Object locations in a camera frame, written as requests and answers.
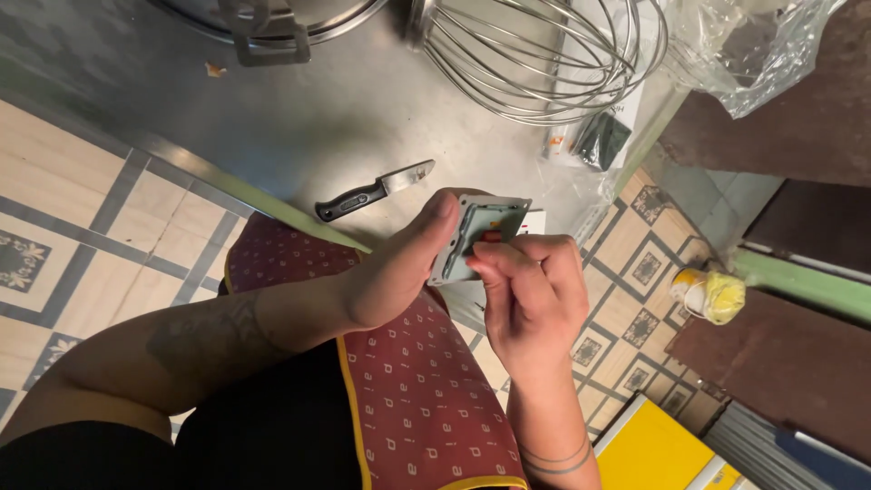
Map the dark red patterned apron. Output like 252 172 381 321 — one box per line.
218 212 530 490

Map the clear plastic bag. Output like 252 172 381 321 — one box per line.
656 0 848 121

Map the person's right hand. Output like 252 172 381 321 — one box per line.
465 233 591 375

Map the yellow and white tape roll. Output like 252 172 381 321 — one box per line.
670 267 747 326

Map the steel mixing bowl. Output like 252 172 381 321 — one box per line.
146 0 389 68

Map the person's left hand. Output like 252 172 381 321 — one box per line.
338 188 492 333

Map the brown wooden furniture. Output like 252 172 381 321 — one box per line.
656 0 871 470

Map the large steel wire whisk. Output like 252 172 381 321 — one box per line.
407 0 669 127

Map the yellow cabinet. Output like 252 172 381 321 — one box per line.
593 395 759 490

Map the white box with black packet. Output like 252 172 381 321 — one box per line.
544 41 647 172

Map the black handled kitchen knife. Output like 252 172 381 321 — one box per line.
314 159 436 223

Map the grey wall switch module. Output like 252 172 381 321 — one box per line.
427 193 533 287

